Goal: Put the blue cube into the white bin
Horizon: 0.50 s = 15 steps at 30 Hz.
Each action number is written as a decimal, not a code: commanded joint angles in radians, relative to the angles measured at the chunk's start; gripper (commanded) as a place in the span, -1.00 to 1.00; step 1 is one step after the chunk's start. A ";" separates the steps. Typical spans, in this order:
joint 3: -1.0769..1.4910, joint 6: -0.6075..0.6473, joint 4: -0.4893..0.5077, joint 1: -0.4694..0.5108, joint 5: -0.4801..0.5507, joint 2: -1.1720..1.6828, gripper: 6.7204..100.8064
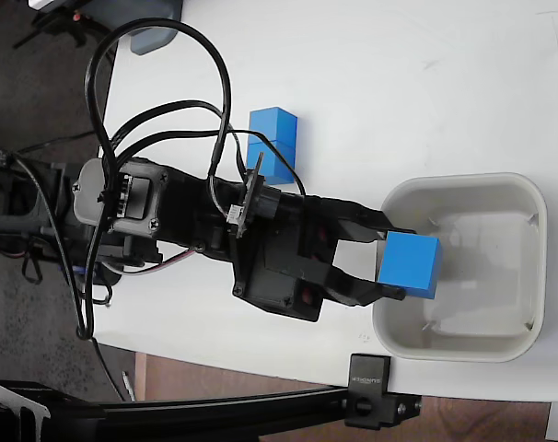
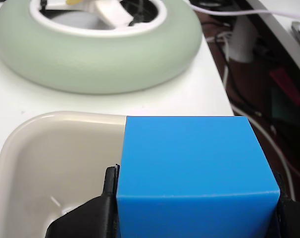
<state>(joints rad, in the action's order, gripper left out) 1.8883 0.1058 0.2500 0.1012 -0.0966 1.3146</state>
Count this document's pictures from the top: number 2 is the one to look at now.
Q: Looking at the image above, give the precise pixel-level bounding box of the blue cube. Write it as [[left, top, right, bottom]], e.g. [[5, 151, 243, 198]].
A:
[[116, 116, 281, 238]]

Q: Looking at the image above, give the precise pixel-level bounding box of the red flat object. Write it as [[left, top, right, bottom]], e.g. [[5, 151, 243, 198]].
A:
[[268, 67, 300, 108]]

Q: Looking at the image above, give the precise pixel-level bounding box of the pale green round ring dish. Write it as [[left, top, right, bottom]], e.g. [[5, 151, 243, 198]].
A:
[[0, 0, 203, 95]]

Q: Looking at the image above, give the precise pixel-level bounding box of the thin white cable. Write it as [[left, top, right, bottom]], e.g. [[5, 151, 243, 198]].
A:
[[186, 0, 300, 20]]

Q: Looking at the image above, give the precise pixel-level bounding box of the white cylinder post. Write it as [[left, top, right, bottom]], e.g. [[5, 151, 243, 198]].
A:
[[228, 18, 255, 62]]

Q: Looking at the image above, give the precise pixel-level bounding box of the white floor cable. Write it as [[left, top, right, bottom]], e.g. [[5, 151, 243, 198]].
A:
[[223, 32, 297, 201]]

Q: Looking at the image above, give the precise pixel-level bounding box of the light gray slanted panel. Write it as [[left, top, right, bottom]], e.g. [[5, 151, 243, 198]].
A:
[[246, 0, 300, 84]]

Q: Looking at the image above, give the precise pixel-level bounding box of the white plastic piece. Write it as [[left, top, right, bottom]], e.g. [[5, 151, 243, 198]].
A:
[[94, 1, 134, 28]]

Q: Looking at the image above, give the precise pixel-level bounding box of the grey plastic bin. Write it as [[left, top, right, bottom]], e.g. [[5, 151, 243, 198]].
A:
[[0, 111, 128, 238]]

